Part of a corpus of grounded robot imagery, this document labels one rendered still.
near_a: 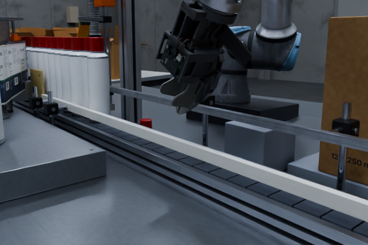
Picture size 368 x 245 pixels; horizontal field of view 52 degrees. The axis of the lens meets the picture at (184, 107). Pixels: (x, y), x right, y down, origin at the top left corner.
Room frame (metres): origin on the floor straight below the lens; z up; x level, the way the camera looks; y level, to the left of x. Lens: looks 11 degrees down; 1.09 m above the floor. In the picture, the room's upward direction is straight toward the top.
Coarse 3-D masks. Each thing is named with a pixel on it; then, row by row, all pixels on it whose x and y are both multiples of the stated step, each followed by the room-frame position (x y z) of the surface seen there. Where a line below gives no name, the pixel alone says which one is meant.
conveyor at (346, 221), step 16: (64, 112) 1.02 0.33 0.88; (96, 128) 0.85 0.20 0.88; (112, 128) 0.84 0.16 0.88; (144, 144) 0.71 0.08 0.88; (176, 160) 0.62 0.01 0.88; (192, 160) 0.62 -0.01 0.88; (224, 176) 0.54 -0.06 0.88; (240, 176) 0.54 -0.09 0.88; (256, 192) 0.49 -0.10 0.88; (272, 192) 0.48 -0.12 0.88; (288, 192) 0.48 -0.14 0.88; (304, 208) 0.43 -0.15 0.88; (320, 208) 0.43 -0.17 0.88; (336, 224) 0.40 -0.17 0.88; (352, 224) 0.39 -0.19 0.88
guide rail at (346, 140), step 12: (132, 96) 0.87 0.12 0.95; (144, 96) 0.83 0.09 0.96; (156, 96) 0.79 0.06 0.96; (204, 108) 0.68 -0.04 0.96; (216, 108) 0.66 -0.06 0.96; (240, 120) 0.61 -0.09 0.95; (252, 120) 0.59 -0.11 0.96; (264, 120) 0.57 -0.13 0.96; (276, 120) 0.56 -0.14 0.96; (288, 132) 0.54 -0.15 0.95; (300, 132) 0.52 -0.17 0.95; (312, 132) 0.51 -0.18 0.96; (324, 132) 0.49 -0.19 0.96; (336, 132) 0.49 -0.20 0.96; (336, 144) 0.48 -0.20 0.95; (348, 144) 0.47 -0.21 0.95; (360, 144) 0.46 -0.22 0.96
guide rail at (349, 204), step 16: (80, 112) 0.91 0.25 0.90; (96, 112) 0.85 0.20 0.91; (128, 128) 0.74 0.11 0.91; (144, 128) 0.70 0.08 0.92; (160, 144) 0.65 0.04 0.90; (176, 144) 0.62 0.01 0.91; (192, 144) 0.59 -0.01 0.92; (208, 160) 0.56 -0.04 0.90; (224, 160) 0.53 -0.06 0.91; (240, 160) 0.51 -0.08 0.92; (256, 176) 0.49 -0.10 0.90; (272, 176) 0.47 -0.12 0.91; (288, 176) 0.45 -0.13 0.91; (304, 192) 0.43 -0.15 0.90; (320, 192) 0.41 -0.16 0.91; (336, 192) 0.40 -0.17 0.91; (336, 208) 0.40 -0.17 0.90; (352, 208) 0.38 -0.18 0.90
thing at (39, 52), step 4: (40, 40) 1.19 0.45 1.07; (44, 40) 1.19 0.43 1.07; (40, 44) 1.19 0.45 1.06; (44, 44) 1.19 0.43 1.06; (40, 48) 1.19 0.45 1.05; (44, 48) 1.19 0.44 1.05; (40, 52) 1.18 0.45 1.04; (40, 56) 1.18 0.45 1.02; (40, 60) 1.18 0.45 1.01; (40, 64) 1.18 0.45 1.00; (40, 68) 1.18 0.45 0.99; (44, 76) 1.18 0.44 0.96; (44, 80) 1.18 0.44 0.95; (44, 84) 1.18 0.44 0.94; (44, 88) 1.18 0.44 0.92; (44, 92) 1.18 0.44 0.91
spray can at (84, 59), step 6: (84, 42) 0.95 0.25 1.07; (84, 48) 0.95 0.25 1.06; (84, 54) 0.94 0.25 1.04; (84, 60) 0.94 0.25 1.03; (84, 66) 0.94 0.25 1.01; (84, 72) 0.94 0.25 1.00; (84, 78) 0.94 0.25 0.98; (84, 84) 0.94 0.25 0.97; (84, 90) 0.94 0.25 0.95; (84, 96) 0.94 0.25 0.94; (84, 102) 0.95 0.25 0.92
